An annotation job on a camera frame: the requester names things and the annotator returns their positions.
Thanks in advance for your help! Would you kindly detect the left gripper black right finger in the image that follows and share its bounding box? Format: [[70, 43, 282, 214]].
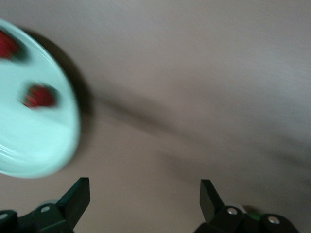
[[193, 179, 299, 233]]

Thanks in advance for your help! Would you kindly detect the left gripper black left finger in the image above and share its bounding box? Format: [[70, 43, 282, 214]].
[[0, 177, 90, 233]]

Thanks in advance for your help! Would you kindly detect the red strawberry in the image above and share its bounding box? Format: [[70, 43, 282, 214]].
[[20, 83, 58, 109], [0, 29, 21, 60]]

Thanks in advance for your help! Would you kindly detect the mint green round plate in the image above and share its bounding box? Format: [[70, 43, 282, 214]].
[[0, 18, 81, 180]]

